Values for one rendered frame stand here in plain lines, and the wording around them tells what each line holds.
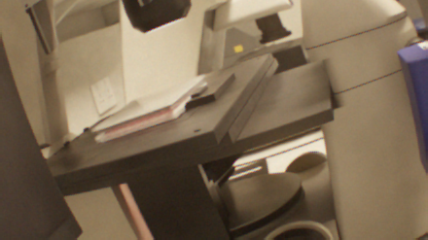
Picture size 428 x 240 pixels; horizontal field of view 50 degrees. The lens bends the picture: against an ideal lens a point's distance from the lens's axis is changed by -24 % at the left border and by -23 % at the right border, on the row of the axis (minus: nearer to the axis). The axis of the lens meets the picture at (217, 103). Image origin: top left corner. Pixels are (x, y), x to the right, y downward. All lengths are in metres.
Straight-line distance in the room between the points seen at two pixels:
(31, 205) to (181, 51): 0.85
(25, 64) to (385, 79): 0.39
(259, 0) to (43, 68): 0.70
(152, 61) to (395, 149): 0.77
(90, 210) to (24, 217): 0.24
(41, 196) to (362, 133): 0.27
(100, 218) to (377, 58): 0.30
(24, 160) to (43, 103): 0.28
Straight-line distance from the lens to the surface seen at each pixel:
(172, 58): 1.13
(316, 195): 0.57
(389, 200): 0.48
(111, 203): 0.51
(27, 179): 0.32
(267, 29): 1.24
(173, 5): 0.53
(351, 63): 0.44
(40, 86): 0.60
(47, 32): 0.49
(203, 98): 0.49
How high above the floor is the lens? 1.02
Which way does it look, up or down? 8 degrees down
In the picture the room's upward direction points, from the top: 20 degrees counter-clockwise
